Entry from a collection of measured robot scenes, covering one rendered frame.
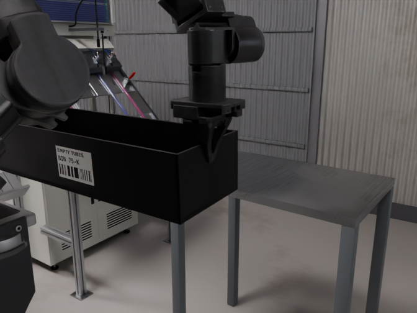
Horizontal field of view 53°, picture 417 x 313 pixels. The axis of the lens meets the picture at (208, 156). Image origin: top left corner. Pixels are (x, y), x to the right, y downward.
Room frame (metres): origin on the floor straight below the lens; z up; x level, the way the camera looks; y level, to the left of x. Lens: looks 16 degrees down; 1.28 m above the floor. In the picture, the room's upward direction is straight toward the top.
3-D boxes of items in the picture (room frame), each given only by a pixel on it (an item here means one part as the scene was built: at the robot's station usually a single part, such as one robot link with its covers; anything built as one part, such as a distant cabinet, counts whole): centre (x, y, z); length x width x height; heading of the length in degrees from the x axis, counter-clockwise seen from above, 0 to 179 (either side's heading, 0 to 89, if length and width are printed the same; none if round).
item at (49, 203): (2.46, 0.79, 0.65); 1.01 x 0.73 x 1.29; 55
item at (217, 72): (0.64, 0.00, 1.21); 0.10 x 0.07 x 0.07; 56
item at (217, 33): (0.65, 0.00, 1.27); 0.07 x 0.06 x 0.07; 130
